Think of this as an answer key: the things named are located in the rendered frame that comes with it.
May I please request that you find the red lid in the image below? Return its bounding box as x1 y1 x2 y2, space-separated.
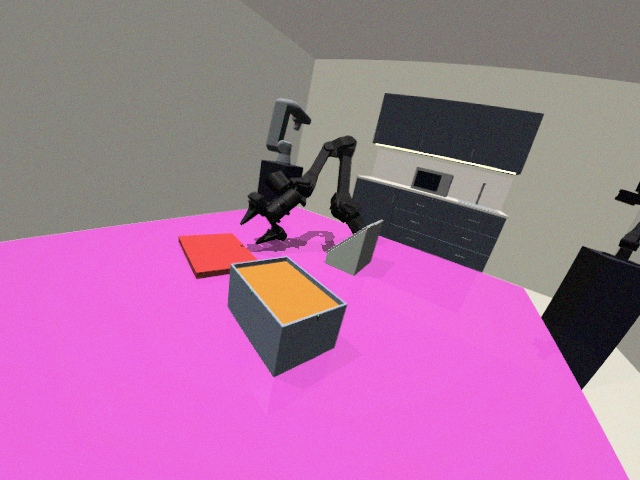
178 233 257 279

